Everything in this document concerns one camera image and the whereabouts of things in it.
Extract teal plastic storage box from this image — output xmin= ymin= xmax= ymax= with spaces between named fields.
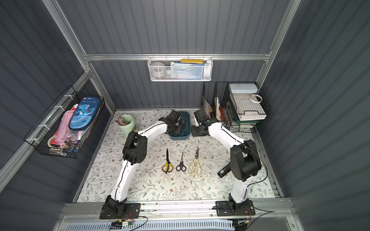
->
xmin=169 ymin=111 xmax=191 ymax=141

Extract yellow handled scissors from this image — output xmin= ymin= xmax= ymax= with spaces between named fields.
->
xmin=162 ymin=149 xmax=173 ymax=174

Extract small black scissors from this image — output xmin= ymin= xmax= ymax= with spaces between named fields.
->
xmin=176 ymin=153 xmax=187 ymax=172

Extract cream handled kitchen scissors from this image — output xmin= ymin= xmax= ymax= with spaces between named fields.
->
xmin=188 ymin=148 xmax=202 ymax=177

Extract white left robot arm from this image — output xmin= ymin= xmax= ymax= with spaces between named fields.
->
xmin=103 ymin=110 xmax=182 ymax=218

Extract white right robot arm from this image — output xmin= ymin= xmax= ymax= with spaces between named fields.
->
xmin=191 ymin=109 xmax=262 ymax=208

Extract checkered white notebook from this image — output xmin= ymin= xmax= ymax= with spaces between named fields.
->
xmin=230 ymin=93 xmax=267 ymax=121

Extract mint green pen cup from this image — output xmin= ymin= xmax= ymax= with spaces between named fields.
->
xmin=115 ymin=115 xmax=137 ymax=138

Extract white tape roll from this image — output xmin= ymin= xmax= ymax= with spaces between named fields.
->
xmin=250 ymin=94 xmax=263 ymax=104

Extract tape roll in basket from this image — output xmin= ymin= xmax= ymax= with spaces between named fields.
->
xmin=148 ymin=62 xmax=167 ymax=79

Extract yellow case in basket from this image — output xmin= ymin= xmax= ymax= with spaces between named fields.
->
xmin=180 ymin=59 xmax=204 ymax=64

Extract blue shark pencil case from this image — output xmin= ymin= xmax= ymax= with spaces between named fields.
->
xmin=68 ymin=96 xmax=102 ymax=131

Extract pink pencil case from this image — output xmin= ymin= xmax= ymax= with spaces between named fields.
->
xmin=51 ymin=110 xmax=74 ymax=146

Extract black wire desk organizer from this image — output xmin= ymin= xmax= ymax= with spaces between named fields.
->
xmin=202 ymin=82 xmax=271 ymax=133

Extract white wire wall basket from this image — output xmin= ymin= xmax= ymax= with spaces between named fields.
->
xmin=147 ymin=57 xmax=214 ymax=82

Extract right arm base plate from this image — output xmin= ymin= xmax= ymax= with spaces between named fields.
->
xmin=213 ymin=199 xmax=255 ymax=217

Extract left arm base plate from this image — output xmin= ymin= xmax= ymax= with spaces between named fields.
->
xmin=99 ymin=203 xmax=141 ymax=220

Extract black wire side basket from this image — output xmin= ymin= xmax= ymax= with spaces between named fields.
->
xmin=24 ymin=86 xmax=105 ymax=159

